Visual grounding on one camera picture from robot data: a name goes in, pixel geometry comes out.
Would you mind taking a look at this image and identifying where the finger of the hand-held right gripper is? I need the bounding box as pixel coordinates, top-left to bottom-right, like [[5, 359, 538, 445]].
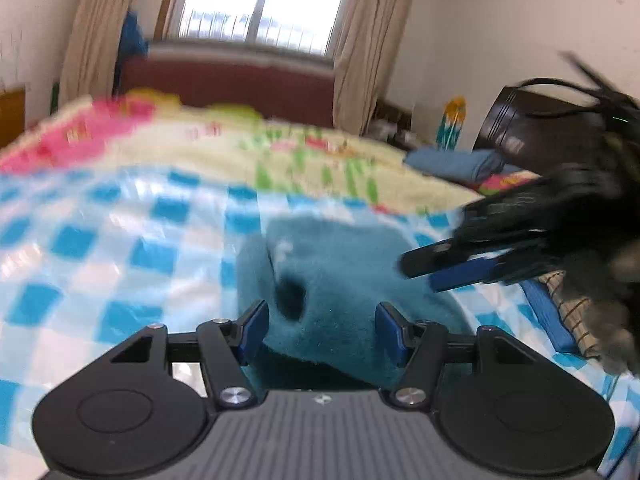
[[400, 237, 556, 279], [429, 252, 566, 292]]

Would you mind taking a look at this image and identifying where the red-brown headboard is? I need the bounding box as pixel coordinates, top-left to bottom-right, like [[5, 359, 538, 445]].
[[122, 52, 336, 128]]

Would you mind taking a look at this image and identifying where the blue white checkered bed sheet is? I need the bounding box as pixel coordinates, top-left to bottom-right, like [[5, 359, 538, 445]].
[[0, 165, 640, 480]]

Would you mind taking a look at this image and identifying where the beige curtain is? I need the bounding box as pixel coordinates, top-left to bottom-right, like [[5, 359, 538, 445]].
[[60, 0, 151, 106], [332, 0, 421, 136]]

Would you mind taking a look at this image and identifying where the blue hanging cloth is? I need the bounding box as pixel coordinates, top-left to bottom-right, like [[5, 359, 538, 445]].
[[120, 10, 149, 61]]

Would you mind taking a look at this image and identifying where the folded blue cloth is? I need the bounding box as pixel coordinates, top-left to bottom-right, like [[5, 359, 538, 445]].
[[404, 147, 506, 183]]

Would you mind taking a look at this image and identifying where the colourful printed bag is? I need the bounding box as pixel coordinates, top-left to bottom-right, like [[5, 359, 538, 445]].
[[436, 97, 467, 151]]

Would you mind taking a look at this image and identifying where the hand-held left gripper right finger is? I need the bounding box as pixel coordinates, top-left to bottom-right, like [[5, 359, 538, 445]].
[[375, 302, 538, 411]]

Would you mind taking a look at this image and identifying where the floral yellow pink blanket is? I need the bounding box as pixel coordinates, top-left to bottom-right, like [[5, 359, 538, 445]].
[[0, 87, 541, 216]]

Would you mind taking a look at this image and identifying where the teal fleece garment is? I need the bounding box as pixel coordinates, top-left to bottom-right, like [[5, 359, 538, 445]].
[[235, 212, 476, 376]]

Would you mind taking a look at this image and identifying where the window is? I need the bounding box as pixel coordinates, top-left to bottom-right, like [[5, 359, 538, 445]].
[[167, 0, 358, 56]]

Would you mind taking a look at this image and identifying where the tan striped cloth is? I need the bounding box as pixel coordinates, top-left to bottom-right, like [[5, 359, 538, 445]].
[[542, 270, 616, 359]]

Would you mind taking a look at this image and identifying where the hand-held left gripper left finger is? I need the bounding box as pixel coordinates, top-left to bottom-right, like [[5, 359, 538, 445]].
[[107, 300, 271, 409]]

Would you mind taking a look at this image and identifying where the person's right hand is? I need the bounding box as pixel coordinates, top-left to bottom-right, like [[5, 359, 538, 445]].
[[562, 245, 640, 376]]

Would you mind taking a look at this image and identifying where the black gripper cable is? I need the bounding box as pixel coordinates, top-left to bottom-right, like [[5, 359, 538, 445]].
[[512, 50, 640, 121]]

